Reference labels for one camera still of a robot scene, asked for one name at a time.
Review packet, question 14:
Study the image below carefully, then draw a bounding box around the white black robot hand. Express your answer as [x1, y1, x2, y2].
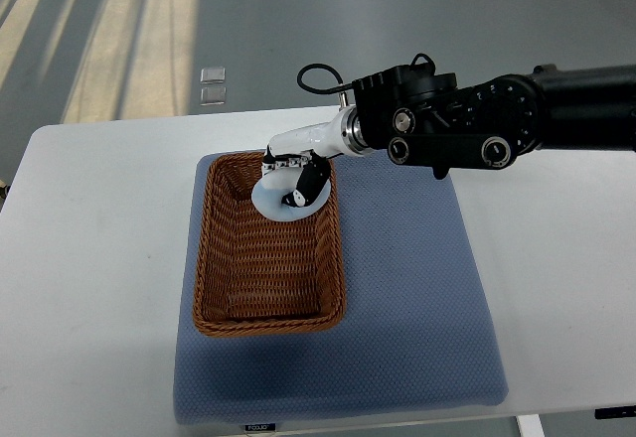
[257, 106, 373, 209]

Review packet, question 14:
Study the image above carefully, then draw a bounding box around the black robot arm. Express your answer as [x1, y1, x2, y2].
[328, 54, 635, 179]

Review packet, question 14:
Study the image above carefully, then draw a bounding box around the brown wicker basket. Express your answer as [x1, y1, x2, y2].
[192, 152, 346, 338]

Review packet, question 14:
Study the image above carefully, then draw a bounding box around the lower metal floor plate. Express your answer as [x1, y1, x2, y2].
[200, 85, 227, 105]

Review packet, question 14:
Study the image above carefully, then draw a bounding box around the metal floor plate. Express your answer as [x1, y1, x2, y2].
[200, 67, 226, 84]
[200, 85, 227, 105]

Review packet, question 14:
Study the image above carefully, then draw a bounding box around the upper metal floor plate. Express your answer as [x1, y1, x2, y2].
[200, 67, 226, 84]

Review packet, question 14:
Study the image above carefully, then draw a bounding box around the blue foam mat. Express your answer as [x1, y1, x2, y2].
[173, 152, 508, 424]

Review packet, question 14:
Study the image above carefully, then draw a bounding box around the white table leg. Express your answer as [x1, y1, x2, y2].
[516, 414, 546, 437]

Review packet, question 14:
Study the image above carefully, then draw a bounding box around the black table bracket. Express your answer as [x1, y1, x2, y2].
[594, 405, 636, 420]

